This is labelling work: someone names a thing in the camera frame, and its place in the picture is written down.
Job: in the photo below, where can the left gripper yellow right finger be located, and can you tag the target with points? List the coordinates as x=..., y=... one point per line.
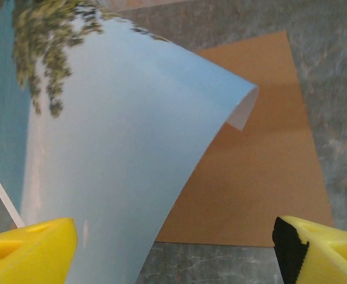
x=330, y=254

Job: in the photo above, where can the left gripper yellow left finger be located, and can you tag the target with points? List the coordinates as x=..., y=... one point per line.
x=28, y=254

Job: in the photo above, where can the white photo mat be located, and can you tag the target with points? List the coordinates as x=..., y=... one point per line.
x=4, y=192

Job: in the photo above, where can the brown fibreboard backing board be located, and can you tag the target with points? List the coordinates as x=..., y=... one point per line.
x=265, y=177

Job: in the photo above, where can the seaside landscape photo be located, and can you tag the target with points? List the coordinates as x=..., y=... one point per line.
x=117, y=133

